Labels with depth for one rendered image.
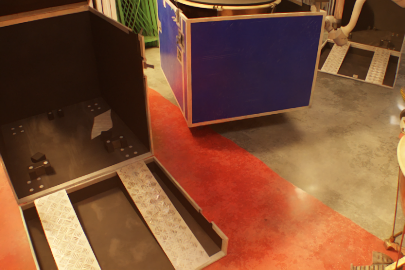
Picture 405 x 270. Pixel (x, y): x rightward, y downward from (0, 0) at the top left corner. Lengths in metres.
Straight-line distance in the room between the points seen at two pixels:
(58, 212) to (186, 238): 0.72
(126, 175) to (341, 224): 1.31
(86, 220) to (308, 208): 1.32
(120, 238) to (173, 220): 0.30
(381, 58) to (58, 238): 3.89
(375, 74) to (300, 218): 2.45
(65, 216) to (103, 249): 0.28
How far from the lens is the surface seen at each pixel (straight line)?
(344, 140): 2.89
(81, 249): 1.89
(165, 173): 2.15
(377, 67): 4.30
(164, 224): 1.93
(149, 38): 4.57
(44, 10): 2.73
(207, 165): 2.41
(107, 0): 3.87
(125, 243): 1.94
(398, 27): 5.64
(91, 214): 2.13
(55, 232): 1.96
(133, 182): 2.10
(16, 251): 2.13
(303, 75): 2.71
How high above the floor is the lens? 1.52
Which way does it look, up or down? 31 degrees down
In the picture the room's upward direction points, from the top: straight up
